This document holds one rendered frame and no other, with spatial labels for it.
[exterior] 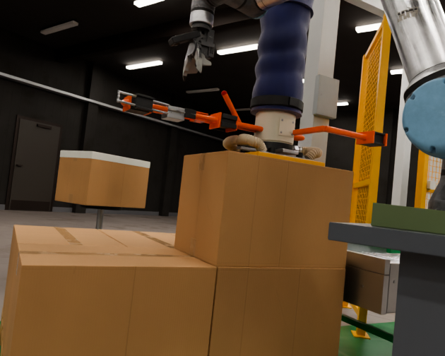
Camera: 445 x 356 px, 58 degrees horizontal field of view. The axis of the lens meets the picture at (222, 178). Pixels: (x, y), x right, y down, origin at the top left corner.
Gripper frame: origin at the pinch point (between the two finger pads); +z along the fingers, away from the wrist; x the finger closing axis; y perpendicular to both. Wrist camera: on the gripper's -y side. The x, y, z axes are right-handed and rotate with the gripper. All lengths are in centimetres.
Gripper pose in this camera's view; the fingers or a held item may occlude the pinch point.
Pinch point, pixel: (190, 77)
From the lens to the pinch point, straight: 157.1
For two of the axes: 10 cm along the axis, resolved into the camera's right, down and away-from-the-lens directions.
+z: -1.0, 9.9, -0.5
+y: 8.7, 1.1, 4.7
